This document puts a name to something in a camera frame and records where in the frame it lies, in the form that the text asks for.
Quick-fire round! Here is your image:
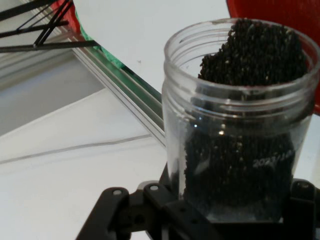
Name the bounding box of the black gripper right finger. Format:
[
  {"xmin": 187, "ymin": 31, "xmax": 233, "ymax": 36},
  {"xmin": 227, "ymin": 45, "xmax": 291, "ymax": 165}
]
[{"xmin": 282, "ymin": 177, "xmax": 320, "ymax": 240}]

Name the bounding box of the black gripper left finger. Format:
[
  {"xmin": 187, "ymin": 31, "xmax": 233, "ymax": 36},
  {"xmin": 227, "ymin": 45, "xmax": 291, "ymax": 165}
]
[{"xmin": 74, "ymin": 164, "xmax": 226, "ymax": 240}]

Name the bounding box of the clear jar of black seeds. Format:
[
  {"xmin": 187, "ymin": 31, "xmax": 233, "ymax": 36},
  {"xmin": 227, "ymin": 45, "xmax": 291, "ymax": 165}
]
[{"xmin": 161, "ymin": 17, "xmax": 320, "ymax": 222}]

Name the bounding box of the black tripod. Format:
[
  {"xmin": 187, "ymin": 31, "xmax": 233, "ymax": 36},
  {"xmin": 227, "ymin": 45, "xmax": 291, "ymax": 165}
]
[{"xmin": 0, "ymin": 0, "xmax": 102, "ymax": 53}]

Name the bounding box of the red bowl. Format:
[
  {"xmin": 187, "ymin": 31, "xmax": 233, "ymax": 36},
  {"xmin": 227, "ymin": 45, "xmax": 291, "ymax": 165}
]
[{"xmin": 226, "ymin": 0, "xmax": 320, "ymax": 113}]

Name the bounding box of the aluminium wall rail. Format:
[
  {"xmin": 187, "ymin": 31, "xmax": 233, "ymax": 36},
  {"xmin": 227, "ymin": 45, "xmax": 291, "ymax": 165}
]
[{"xmin": 0, "ymin": 32, "xmax": 166, "ymax": 147}]

